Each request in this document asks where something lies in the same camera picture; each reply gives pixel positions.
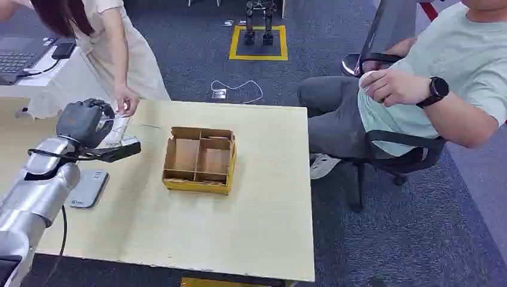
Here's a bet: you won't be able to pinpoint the wooden box with compartments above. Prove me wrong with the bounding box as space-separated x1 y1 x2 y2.
161 126 237 196

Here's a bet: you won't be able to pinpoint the black wristwatch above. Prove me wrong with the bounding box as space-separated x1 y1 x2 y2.
416 76 451 109

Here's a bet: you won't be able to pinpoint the pale wooden desk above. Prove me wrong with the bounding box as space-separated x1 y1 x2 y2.
0 98 316 283

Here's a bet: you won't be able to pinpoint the left wrist camera on black mount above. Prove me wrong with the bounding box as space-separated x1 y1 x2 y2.
81 135 142 164

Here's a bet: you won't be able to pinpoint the dark laptop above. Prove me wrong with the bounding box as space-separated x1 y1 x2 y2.
0 36 54 86

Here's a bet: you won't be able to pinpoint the dark grey panel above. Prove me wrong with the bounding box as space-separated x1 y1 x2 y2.
358 0 419 64

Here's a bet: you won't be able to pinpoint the black phone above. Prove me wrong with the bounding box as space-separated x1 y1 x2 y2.
51 41 77 60

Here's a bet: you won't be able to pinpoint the white floor cable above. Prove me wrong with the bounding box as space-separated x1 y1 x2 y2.
210 80 264 105

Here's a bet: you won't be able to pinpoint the black robot legs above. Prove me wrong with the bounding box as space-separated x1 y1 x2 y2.
243 0 276 46

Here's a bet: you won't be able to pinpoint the white card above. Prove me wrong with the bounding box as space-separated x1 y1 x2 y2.
104 112 132 148

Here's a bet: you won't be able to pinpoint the red bar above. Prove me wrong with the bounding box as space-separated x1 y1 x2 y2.
419 2 439 22

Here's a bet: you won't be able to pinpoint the black cable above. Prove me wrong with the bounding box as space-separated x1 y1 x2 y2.
26 147 96 163
41 205 68 287

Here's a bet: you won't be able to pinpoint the person's hand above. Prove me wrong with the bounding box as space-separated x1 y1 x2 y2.
114 85 141 118
359 69 422 108

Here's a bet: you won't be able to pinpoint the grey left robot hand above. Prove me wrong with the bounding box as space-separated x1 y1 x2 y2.
55 98 116 149

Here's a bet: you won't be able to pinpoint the person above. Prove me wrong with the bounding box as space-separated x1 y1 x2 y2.
297 0 507 181
0 0 171 120

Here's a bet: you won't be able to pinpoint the chrome stand with disc base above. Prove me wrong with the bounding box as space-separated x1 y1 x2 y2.
341 53 362 78

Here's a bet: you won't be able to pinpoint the grey card with logo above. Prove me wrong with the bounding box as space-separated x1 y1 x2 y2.
64 169 110 209

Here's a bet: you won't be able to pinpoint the white desk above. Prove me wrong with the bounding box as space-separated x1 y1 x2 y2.
0 37 112 120

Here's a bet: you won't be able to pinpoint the black office chair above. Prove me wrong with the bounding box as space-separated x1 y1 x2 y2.
340 53 448 213

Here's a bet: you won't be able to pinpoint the yellow board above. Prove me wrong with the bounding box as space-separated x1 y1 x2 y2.
180 277 274 287

